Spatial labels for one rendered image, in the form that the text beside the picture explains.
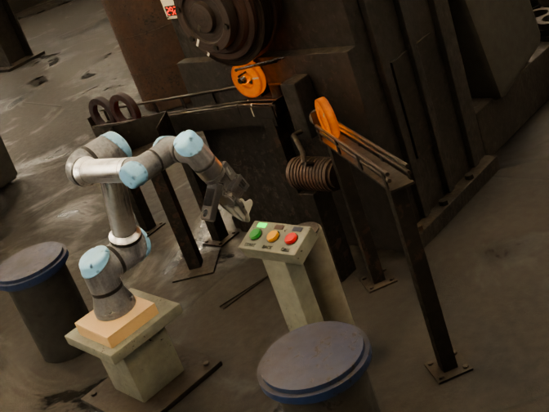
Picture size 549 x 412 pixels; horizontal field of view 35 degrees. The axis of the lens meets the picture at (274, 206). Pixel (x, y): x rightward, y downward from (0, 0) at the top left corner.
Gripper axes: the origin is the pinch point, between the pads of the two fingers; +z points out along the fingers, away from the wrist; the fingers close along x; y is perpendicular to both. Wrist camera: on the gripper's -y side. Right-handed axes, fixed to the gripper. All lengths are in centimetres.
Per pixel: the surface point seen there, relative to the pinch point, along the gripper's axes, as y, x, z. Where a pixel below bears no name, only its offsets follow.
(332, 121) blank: 55, 6, 14
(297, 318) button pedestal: -13.1, -8.8, 31.8
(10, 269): -26, 130, 15
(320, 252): 8.5, -9.3, 25.8
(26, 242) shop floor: 22, 251, 78
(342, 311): 1.0, -9.3, 48.3
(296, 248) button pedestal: -3.4, -18.7, 6.8
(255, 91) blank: 73, 57, 16
